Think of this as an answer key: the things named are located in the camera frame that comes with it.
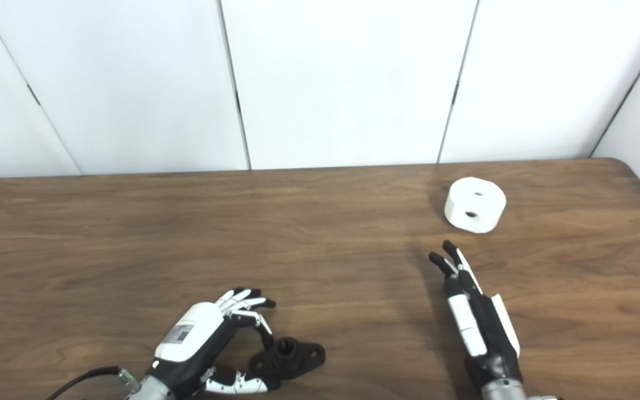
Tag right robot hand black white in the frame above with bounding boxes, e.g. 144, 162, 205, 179
428, 240, 523, 389

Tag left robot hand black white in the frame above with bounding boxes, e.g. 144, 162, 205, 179
151, 287, 277, 398

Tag black flanged holder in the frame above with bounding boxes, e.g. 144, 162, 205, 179
249, 337, 326, 384

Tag round white piece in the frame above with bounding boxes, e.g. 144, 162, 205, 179
444, 177, 507, 233

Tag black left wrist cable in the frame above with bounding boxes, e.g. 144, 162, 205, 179
45, 366, 132, 400

